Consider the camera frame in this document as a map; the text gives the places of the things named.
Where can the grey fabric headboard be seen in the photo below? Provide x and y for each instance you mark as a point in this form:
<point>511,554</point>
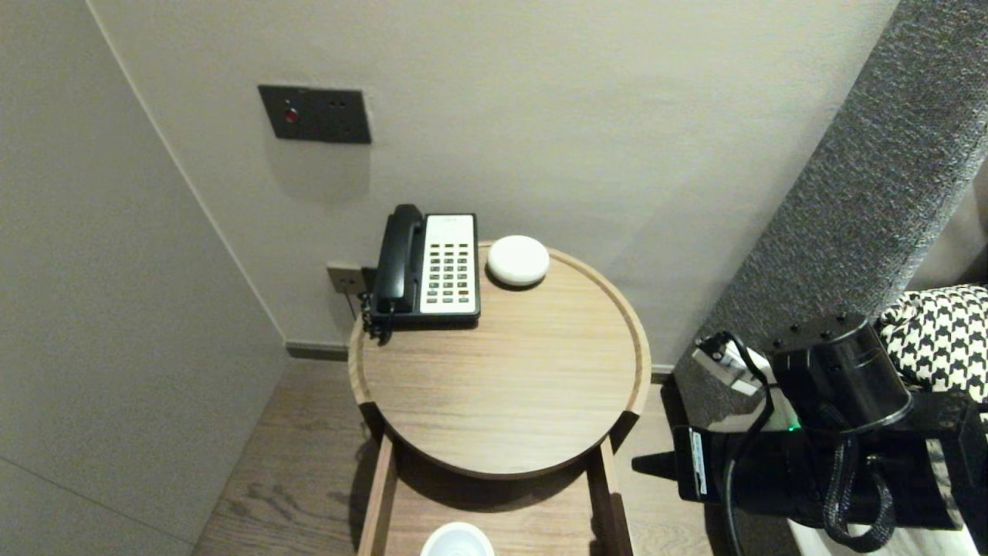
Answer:
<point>849,208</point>

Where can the black white houndstooth pillow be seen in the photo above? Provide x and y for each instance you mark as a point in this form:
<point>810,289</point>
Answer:
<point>942,340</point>

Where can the plain white pillow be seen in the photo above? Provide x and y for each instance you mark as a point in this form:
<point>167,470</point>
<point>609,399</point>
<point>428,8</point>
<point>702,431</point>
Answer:
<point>953,239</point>

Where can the round wooden bedside table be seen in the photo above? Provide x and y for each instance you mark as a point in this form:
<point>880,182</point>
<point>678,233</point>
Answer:
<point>509,386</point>

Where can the white bed sheet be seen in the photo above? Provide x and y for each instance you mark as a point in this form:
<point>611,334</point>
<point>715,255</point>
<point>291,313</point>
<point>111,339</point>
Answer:
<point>772,401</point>

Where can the beige wall socket plate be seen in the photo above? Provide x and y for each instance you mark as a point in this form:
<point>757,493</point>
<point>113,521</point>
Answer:
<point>342,279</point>

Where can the dark wall switch panel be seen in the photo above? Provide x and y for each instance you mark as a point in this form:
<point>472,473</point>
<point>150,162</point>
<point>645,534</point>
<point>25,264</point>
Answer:
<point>316,114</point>

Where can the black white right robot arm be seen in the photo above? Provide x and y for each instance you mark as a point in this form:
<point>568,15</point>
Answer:
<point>841,371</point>

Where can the white round puck speaker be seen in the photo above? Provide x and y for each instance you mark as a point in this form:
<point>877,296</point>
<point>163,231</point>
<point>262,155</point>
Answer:
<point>518,261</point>

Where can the black white desk telephone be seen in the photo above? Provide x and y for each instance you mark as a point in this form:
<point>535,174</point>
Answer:
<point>450,262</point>

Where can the white round lidded jar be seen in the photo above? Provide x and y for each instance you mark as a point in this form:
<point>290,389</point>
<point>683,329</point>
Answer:
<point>457,543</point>

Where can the black telephone handset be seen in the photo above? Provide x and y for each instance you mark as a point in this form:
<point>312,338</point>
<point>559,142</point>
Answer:
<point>397,262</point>

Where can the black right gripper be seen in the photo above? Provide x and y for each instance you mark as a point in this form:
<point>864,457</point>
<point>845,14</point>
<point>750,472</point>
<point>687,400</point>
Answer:
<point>756,471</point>

